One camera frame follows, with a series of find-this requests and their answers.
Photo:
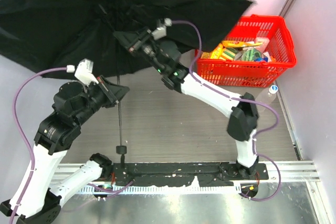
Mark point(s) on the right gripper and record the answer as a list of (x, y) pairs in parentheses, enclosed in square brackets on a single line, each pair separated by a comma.
[(137, 42)]

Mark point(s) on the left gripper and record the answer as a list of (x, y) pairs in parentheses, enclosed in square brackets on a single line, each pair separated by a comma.
[(108, 92)]

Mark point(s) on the black folding umbrella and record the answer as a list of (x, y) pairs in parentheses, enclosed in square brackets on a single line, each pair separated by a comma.
[(44, 34)]

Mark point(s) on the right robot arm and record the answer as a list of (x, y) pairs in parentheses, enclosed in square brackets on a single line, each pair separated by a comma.
[(164, 55)]

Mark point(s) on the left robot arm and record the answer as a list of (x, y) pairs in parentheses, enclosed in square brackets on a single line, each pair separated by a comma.
[(36, 200)]

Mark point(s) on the yellow snack package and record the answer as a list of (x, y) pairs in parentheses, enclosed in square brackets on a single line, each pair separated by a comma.
[(240, 44)]

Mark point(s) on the yellow green sponge pack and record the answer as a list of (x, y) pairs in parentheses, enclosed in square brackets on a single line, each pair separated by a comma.
[(229, 53)]

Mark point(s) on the red plastic shopping basket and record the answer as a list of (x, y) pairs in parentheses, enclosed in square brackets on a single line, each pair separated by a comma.
[(278, 57)]

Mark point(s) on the green striped package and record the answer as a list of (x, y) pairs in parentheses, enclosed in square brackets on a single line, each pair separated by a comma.
[(251, 54)]

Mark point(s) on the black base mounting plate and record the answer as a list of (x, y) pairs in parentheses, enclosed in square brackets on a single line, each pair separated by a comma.
[(210, 174)]

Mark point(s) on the white box in basket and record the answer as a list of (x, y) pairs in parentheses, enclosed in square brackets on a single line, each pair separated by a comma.
[(262, 43)]

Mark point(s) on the clear plastic water bottle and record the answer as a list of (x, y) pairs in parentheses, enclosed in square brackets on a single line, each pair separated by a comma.
[(267, 95)]

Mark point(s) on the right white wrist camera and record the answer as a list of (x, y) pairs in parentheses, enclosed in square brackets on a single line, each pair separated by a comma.
[(161, 26)]

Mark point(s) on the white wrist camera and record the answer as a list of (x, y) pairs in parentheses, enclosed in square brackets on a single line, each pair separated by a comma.
[(161, 26), (83, 72)]

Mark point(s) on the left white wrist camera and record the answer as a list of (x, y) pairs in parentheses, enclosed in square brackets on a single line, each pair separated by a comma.
[(83, 72)]

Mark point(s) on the aluminium frame rail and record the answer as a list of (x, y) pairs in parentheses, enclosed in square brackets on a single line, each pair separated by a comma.
[(290, 195)]

